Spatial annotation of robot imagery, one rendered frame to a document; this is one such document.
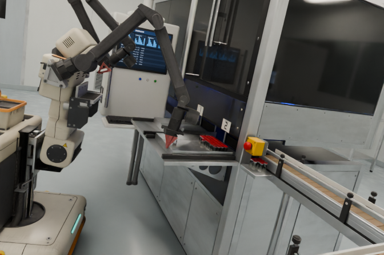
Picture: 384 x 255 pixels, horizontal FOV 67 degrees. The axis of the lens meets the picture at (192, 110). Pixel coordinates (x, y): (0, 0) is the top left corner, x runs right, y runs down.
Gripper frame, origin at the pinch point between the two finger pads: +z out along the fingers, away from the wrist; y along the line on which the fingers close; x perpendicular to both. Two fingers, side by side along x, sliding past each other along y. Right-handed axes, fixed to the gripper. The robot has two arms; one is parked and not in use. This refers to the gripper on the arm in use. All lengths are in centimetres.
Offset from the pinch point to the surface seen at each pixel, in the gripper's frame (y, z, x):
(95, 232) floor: -4, 93, 63
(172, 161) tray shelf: 0.6, 3.1, -10.6
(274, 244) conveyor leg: 56, 27, -32
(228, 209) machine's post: 40.2, 23.0, -11.1
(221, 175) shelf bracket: 36.0, 9.4, -0.1
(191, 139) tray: 21.9, -0.8, 20.4
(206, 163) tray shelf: 17.7, 0.9, -10.4
